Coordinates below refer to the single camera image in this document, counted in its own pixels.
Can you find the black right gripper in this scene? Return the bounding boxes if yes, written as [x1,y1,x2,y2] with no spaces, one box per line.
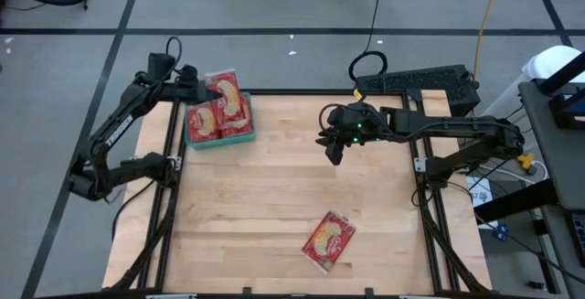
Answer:
[314,110,385,167]

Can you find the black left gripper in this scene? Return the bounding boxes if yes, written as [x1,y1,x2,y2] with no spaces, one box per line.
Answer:
[175,63,224,106]

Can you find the red popcorn bag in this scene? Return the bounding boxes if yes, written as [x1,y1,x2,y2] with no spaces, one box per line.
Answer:
[204,68,244,130]
[186,101,219,144]
[300,209,357,276]
[218,92,256,139]

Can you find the teal plastic basket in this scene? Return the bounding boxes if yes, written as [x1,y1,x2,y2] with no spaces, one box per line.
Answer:
[184,91,258,151]

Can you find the white paper sheet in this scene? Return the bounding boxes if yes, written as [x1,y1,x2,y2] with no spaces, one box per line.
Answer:
[465,175,494,220]

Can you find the yellow plug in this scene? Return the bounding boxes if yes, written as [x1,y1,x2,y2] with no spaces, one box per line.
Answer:
[511,152,538,176]

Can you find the grey side table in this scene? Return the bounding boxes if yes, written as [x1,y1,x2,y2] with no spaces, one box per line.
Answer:
[517,79,585,299]

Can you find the white bin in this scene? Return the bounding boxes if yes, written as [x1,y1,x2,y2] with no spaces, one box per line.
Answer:
[478,45,584,129]

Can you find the black monitor stand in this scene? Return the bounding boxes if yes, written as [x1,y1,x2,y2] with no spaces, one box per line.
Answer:
[537,50,585,130]

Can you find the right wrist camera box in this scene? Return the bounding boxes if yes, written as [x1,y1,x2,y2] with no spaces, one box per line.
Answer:
[327,102,367,127]

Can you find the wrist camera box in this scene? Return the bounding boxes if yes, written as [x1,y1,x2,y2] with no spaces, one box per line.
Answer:
[145,51,178,81]
[327,102,367,127]

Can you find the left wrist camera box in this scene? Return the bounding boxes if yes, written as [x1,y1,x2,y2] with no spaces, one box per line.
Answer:
[145,51,178,81]

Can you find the black coiled floor cable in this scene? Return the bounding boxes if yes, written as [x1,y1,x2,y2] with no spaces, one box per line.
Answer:
[347,0,388,83]

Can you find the yellow cable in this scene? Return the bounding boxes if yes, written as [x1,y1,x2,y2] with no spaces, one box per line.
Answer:
[472,0,505,79]

